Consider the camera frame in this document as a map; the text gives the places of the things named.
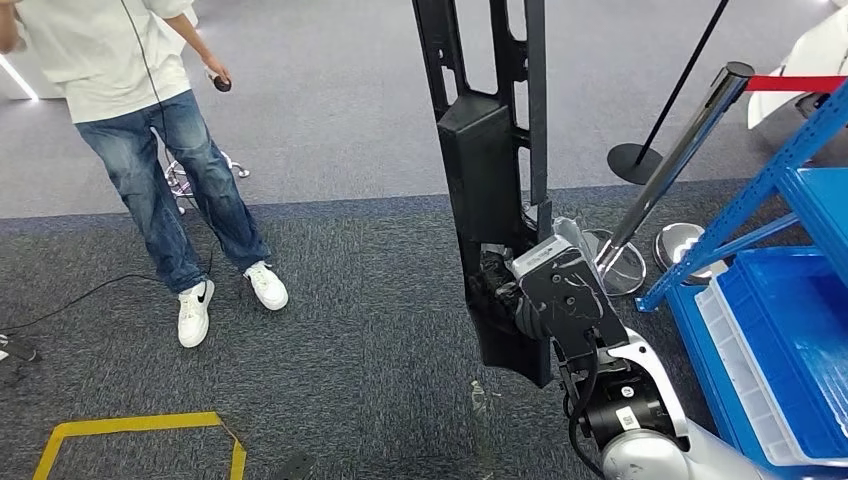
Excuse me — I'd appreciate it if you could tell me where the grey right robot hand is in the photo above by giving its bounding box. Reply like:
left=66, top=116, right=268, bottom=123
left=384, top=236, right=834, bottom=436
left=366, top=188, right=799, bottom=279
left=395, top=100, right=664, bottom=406
left=466, top=245, right=554, bottom=342

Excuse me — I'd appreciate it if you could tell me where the person's left hand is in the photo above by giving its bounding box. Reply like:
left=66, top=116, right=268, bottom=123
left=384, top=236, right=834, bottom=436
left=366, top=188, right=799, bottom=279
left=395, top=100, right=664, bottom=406
left=201, top=56, right=233, bottom=89

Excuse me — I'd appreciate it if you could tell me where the long black plastic part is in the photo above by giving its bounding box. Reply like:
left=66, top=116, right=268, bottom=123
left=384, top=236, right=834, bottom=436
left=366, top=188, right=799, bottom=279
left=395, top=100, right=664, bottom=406
left=410, top=0, right=556, bottom=390

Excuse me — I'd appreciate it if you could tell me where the blue metal shelf rack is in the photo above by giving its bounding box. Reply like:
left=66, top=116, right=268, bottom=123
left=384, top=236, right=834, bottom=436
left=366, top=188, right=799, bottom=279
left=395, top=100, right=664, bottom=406
left=634, top=79, right=848, bottom=480

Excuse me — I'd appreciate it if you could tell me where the person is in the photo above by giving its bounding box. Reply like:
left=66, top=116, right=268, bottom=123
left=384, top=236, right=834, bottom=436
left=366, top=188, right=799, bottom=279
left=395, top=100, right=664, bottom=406
left=0, top=0, right=291, bottom=350

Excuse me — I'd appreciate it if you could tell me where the chrome chair base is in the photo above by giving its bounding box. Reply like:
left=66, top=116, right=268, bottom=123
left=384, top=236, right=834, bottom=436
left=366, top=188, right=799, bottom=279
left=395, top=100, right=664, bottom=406
left=164, top=148, right=252, bottom=217

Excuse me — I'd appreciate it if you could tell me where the chrome-based stanchion with black top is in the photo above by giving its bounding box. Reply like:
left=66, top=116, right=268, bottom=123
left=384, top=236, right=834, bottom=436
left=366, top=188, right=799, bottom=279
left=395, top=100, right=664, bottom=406
left=653, top=222, right=730, bottom=285

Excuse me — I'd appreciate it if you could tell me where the white ribbed plastic bin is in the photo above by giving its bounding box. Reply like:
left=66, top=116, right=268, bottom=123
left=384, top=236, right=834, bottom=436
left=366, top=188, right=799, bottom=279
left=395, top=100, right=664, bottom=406
left=693, top=278, right=848, bottom=470

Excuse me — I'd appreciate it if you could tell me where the blue plastic bin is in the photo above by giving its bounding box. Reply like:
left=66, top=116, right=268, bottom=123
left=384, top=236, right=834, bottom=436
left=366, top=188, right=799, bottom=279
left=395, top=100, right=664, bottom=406
left=714, top=246, right=848, bottom=463

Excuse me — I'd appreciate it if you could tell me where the short red barrier belt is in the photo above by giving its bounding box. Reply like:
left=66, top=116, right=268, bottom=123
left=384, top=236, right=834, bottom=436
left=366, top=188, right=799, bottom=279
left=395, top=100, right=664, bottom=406
left=745, top=74, right=848, bottom=95

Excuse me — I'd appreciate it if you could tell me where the white car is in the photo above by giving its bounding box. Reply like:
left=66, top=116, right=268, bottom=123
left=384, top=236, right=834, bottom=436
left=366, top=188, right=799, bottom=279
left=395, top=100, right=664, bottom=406
left=747, top=3, right=848, bottom=130

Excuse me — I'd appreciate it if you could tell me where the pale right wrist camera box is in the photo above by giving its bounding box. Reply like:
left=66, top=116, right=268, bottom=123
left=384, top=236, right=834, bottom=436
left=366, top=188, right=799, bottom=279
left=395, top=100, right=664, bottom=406
left=510, top=235, right=578, bottom=280

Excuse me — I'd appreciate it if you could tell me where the black right wrist camera bracket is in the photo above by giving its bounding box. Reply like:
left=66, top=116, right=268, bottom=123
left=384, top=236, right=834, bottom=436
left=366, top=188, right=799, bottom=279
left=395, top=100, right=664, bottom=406
left=516, top=251, right=631, bottom=359

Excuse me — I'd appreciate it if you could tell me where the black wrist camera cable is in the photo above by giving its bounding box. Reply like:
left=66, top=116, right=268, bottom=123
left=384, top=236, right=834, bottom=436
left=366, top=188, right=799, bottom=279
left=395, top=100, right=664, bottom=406
left=566, top=331, right=607, bottom=480

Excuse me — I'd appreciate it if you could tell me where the black stanchion post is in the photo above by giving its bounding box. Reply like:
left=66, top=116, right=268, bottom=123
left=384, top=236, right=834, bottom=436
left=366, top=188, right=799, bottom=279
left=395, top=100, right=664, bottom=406
left=607, top=0, right=731, bottom=187

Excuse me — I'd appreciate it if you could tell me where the chrome stanchion post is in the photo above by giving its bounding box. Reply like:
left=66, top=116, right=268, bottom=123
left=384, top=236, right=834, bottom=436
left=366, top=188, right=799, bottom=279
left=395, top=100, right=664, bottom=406
left=591, top=61, right=757, bottom=297

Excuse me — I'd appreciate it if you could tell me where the thin black cable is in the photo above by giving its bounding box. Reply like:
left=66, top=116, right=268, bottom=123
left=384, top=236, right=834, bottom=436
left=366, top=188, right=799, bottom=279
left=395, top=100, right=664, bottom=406
left=0, top=0, right=223, bottom=334

